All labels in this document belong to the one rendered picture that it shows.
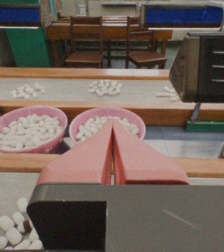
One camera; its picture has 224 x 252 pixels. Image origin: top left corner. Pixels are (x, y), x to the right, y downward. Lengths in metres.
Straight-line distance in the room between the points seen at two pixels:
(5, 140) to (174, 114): 0.65
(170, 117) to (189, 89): 0.58
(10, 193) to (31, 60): 2.83
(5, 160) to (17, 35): 2.74
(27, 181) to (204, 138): 0.66
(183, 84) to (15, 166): 0.48
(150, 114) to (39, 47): 2.57
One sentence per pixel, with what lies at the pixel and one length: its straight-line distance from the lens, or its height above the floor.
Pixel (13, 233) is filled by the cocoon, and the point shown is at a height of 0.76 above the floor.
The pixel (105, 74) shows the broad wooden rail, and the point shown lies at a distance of 1.10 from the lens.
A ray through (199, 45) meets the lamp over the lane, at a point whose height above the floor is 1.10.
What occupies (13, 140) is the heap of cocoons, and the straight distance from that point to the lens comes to 0.72.
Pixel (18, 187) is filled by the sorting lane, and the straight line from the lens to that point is 0.55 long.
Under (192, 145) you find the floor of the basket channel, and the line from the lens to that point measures 0.77.
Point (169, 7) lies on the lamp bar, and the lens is 0.81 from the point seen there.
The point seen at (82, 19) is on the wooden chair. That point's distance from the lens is 2.72.
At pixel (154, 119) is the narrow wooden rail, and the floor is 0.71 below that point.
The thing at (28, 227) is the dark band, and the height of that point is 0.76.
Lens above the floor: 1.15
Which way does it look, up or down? 36 degrees down
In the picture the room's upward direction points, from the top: straight up
